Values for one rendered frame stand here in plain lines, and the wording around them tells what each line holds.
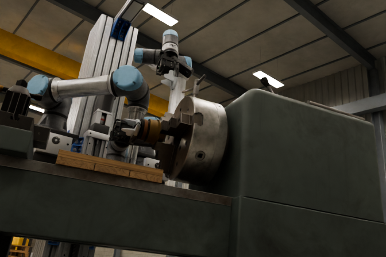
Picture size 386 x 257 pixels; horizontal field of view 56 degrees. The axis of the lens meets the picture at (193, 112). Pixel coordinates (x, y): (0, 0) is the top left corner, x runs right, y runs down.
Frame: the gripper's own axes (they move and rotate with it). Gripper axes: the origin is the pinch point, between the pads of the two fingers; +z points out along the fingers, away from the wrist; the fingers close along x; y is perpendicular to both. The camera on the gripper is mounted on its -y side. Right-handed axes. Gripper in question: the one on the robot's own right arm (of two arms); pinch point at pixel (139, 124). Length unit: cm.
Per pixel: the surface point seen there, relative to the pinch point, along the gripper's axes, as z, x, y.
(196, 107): 10.7, 6.5, -16.3
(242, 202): 18.1, -24.1, -31.2
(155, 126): 1.0, 0.1, -5.3
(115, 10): -829, 654, -25
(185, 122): 10.3, 0.4, -13.2
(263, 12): -622, 651, -421
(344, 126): 18, 11, -74
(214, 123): 12.0, 1.9, -22.8
